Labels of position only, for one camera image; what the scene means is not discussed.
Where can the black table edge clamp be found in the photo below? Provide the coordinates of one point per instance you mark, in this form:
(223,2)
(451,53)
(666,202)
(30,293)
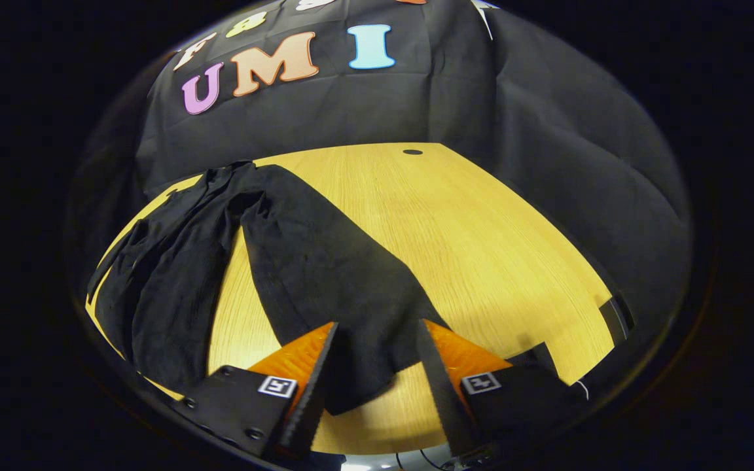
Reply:
(616,318)

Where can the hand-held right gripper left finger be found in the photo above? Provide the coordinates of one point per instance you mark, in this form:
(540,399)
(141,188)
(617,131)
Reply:
(315,392)

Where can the black backdrop cloth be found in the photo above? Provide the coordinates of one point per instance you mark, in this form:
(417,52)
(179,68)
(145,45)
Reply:
(416,104)

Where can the black buttoned jacket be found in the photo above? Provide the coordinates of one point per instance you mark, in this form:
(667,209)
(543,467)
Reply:
(324,261)

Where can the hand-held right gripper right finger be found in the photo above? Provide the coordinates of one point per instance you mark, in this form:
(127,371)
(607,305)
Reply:
(439,386)

